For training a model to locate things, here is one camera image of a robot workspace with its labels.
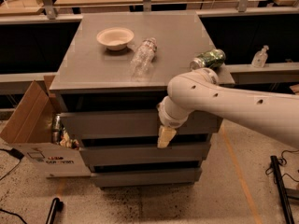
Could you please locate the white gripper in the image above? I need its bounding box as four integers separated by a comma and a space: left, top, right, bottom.
157, 103, 189, 148

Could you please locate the grey top drawer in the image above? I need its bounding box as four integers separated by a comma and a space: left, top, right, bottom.
61, 109, 222, 139

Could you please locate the grey drawer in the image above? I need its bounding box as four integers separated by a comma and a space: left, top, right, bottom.
92, 167, 202, 188
79, 142, 210, 166
61, 109, 222, 139

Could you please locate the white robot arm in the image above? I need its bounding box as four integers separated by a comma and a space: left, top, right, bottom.
158, 68, 299, 148

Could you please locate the grey middle drawer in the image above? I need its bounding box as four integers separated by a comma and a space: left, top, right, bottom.
79, 142, 210, 166

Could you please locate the grey bottom drawer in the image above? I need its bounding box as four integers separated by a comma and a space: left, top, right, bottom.
92, 167, 202, 188

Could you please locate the grey drawer cabinet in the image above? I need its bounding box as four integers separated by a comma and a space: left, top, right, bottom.
50, 11, 214, 177

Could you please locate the clear plastic bottle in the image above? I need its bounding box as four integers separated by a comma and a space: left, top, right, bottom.
130, 37, 157, 79

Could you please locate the green soda can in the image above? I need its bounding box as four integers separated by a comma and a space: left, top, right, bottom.
190, 49, 226, 70

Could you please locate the white paper bowl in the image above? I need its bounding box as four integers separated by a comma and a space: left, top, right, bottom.
96, 27, 135, 51

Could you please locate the can inside cardboard box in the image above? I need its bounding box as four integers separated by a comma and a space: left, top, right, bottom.
51, 114, 62, 144

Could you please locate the small clear dispenser bottle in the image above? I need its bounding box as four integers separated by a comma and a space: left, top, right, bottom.
251, 45, 269, 68

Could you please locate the black stand leg right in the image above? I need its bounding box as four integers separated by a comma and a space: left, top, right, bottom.
270, 156, 294, 224

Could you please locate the black stand leg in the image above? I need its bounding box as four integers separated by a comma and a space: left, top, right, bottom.
270, 156, 294, 224
45, 198, 64, 224

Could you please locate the black stand leg left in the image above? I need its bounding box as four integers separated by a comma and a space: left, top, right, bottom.
45, 198, 64, 224

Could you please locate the cardboard box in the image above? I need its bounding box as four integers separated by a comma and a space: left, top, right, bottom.
0, 81, 91, 177

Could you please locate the black power adapter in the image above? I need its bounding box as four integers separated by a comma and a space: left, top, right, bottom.
9, 148, 24, 160

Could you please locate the black floor cable right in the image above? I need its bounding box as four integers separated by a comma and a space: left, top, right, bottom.
264, 148, 299, 184

